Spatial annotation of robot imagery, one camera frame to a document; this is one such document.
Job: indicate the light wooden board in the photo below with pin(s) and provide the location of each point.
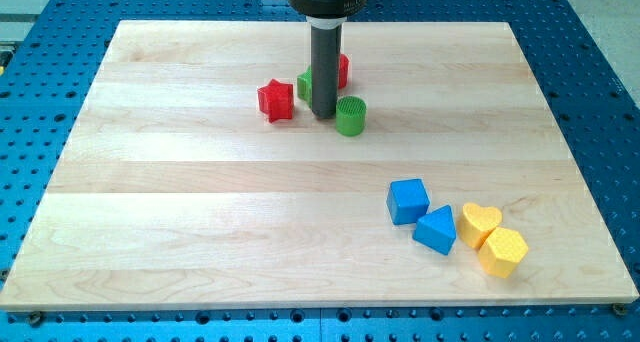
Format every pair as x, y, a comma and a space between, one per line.
174, 192

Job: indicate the left board corner screw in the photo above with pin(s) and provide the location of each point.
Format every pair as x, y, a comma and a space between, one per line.
35, 318

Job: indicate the board corner screw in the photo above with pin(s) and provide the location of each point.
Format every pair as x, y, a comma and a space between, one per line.
618, 309
35, 318

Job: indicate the right board corner screw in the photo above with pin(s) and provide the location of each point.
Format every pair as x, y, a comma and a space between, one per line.
618, 309

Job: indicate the green cylinder block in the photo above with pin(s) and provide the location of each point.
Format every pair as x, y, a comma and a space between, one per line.
350, 116

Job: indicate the red star block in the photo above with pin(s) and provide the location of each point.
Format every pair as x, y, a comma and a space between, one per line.
276, 101

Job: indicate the green block behind tool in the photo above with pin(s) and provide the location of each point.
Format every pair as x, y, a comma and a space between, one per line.
304, 86

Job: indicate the blue cube block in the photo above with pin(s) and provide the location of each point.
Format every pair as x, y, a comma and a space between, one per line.
407, 201

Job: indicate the red block behind tool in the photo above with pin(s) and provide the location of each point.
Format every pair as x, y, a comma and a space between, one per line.
343, 73

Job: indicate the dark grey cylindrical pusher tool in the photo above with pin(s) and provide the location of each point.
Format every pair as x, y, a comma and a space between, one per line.
325, 57

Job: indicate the blue triangle block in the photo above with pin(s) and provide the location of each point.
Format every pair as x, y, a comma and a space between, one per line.
437, 230

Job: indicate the yellow heart block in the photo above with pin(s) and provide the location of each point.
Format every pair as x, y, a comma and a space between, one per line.
477, 222

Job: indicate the yellow pentagon block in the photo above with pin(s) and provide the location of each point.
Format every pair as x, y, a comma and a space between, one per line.
502, 252

